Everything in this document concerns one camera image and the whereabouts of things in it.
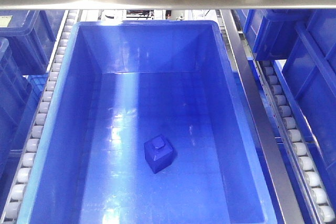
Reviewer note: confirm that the blue plastic part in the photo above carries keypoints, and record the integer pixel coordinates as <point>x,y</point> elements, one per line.
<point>159,153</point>

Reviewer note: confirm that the large blue target bin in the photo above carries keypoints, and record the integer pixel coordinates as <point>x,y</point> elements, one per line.
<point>120,86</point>

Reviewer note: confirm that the blue bin right back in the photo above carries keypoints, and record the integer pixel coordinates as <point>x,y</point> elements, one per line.
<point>271,33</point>

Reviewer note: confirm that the blue bin right front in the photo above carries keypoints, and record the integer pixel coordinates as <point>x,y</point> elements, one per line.
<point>310,75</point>

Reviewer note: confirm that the blue bin left front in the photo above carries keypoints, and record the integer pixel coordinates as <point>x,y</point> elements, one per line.
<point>19,98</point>

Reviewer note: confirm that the blue bin left back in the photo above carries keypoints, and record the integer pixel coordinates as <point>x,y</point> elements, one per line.
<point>31,35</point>

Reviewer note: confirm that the right white roller track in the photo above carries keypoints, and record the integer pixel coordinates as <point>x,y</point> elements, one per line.
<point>308,178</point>

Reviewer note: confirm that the white roller track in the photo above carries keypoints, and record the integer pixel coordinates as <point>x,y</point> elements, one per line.
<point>308,178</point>
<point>23,175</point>

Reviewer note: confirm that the left white roller track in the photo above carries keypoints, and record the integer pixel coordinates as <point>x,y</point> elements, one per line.
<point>23,175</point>

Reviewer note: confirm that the steel divider rail right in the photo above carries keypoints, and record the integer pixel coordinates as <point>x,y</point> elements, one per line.
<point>285,202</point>

